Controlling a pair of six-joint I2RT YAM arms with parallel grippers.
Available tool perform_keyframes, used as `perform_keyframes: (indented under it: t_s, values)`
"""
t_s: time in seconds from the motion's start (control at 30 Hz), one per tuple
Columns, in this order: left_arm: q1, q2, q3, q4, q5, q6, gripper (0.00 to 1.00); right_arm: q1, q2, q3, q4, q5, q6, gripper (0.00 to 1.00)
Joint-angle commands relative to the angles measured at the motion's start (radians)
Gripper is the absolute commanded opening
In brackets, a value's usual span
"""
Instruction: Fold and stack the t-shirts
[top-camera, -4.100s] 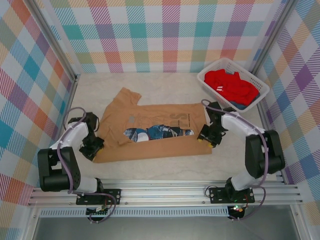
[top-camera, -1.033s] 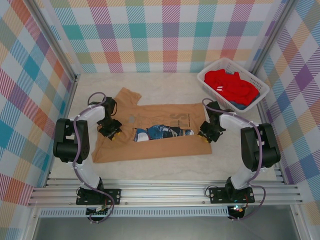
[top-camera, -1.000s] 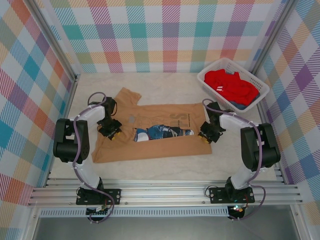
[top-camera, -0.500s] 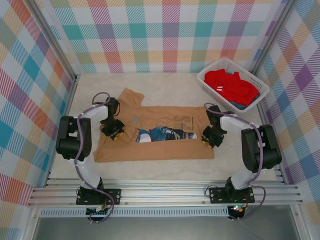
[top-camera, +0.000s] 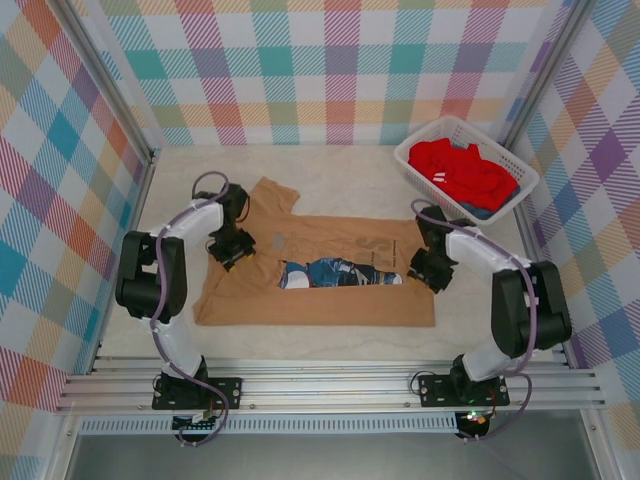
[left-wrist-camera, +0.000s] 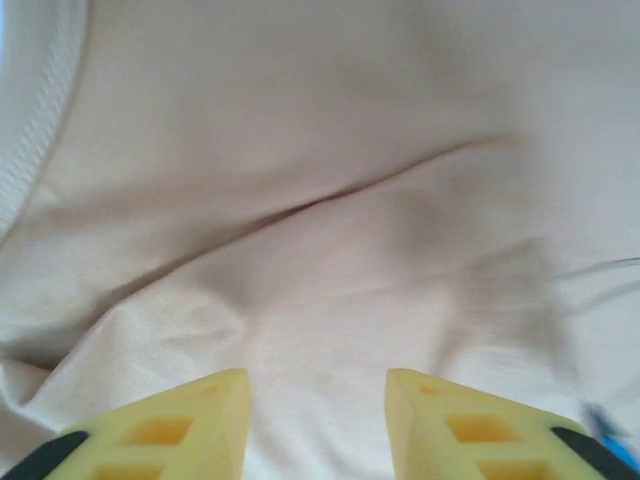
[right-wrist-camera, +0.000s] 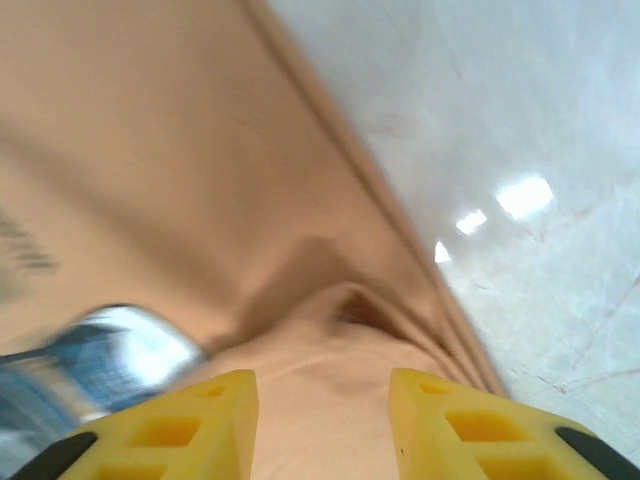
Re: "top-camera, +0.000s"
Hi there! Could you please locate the tan printed t-shirt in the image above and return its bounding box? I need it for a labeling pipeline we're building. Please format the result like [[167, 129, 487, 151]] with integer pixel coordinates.
[[192, 177, 437, 329]]

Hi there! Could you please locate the red t-shirt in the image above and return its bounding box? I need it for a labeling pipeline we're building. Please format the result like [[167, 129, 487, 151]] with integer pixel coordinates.
[[408, 139, 520, 211]]

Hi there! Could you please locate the white plastic laundry basket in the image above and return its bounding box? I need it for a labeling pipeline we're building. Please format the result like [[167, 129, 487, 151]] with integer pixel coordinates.
[[393, 115, 541, 225]]

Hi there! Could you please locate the small controller board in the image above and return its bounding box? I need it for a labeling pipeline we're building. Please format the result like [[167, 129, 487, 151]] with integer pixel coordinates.
[[458, 409, 490, 435], [172, 413, 221, 434]]

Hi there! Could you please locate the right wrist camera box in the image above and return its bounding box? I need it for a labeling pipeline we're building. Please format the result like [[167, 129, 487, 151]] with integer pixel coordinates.
[[412, 204, 446, 247]]

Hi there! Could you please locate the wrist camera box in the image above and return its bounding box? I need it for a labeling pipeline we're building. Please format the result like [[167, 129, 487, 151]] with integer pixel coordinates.
[[222, 184, 251, 222], [412, 204, 446, 247]]

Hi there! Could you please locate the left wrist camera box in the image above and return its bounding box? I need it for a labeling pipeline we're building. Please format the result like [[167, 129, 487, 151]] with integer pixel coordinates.
[[222, 184, 251, 222]]

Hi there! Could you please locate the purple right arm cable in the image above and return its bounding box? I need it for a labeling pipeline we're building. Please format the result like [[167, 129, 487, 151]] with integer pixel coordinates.
[[409, 198, 534, 444]]

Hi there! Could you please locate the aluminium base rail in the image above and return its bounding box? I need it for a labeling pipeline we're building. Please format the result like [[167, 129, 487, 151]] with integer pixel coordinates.
[[54, 354, 609, 414]]

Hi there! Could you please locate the white slotted cable duct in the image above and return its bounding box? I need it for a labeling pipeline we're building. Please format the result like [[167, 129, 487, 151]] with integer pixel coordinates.
[[79, 412, 459, 435]]

